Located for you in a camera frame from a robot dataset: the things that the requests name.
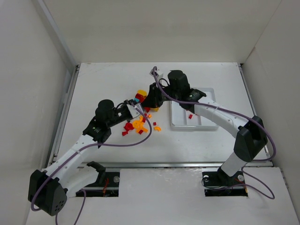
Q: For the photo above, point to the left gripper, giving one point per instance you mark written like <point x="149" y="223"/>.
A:
<point x="126" y="112"/>

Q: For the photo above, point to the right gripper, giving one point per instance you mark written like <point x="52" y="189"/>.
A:
<point x="152" y="98"/>

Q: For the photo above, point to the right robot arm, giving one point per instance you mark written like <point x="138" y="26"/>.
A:
<point x="249" y="135"/>

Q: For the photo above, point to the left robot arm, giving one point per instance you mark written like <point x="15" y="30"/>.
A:
<point x="50" y="188"/>

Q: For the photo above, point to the large red lego assembly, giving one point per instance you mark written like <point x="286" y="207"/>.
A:
<point x="141" y="98"/>

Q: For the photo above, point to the red round lego piece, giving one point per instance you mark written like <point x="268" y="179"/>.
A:
<point x="128" y="126"/>

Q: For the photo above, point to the orange arch lego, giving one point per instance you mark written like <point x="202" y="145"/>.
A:
<point x="157" y="128"/>

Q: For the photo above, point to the white divided tray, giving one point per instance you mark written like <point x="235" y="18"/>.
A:
<point x="180" y="120"/>

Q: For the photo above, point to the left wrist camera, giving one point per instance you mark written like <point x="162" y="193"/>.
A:
<point x="135" y="108"/>

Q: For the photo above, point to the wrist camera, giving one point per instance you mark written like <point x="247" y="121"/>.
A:
<point x="135" y="108"/>
<point x="155" y="72"/>

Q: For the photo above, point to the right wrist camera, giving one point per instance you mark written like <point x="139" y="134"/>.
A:
<point x="155" y="72"/>

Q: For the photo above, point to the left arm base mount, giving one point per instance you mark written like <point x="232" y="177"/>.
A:
<point x="106" y="184"/>

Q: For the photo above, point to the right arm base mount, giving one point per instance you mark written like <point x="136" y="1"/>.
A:
<point x="217" y="184"/>

